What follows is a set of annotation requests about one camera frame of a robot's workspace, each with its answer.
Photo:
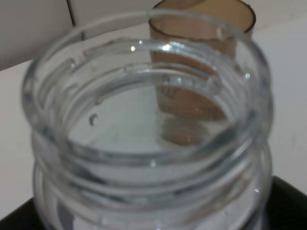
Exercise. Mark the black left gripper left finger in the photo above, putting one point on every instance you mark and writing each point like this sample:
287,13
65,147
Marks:
23,218

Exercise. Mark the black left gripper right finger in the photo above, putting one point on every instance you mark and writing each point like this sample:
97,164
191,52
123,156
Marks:
287,207

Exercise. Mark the clear plastic water bottle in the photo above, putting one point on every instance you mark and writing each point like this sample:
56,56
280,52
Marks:
100,161

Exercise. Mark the orange translucent plastic cup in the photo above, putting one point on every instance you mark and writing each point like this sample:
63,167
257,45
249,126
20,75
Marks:
188,110

